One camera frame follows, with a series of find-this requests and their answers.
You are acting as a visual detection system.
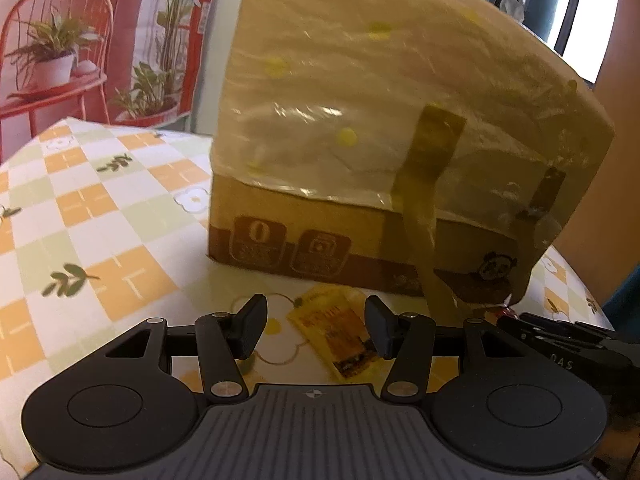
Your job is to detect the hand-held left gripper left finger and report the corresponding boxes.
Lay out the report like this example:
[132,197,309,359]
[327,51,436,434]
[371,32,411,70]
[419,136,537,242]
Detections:
[70,294,269,402]

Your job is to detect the white round lamp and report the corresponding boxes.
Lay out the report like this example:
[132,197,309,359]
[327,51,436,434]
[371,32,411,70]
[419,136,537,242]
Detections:
[499,0,526,23]

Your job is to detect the small yellow snack packet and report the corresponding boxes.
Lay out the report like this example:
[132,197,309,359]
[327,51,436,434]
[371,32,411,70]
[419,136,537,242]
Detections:
[287,284,381,382]

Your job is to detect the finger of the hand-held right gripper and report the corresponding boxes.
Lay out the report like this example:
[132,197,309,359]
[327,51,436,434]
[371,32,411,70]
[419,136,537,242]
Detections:
[495,311,618,348]

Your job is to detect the dark-framed window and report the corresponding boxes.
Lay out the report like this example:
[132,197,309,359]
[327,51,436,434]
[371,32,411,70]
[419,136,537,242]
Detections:
[425,0,623,83]

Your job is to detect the teal curtain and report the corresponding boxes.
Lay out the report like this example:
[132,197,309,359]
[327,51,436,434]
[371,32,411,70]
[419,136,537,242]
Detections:
[602,260,640,331]

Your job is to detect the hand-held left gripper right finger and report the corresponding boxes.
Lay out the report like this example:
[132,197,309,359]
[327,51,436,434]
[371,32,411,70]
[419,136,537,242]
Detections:
[364,296,558,402]

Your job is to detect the brown wooden board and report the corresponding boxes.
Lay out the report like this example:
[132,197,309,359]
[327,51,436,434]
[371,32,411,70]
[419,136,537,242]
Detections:
[550,0,640,331]

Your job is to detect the plastic-wrapped cardboard box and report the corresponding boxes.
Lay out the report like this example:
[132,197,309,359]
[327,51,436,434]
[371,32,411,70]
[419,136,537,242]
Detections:
[207,0,617,311]

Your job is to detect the red plant poster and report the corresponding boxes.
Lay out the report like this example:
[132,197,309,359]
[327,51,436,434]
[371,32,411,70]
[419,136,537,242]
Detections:
[0,0,223,166]

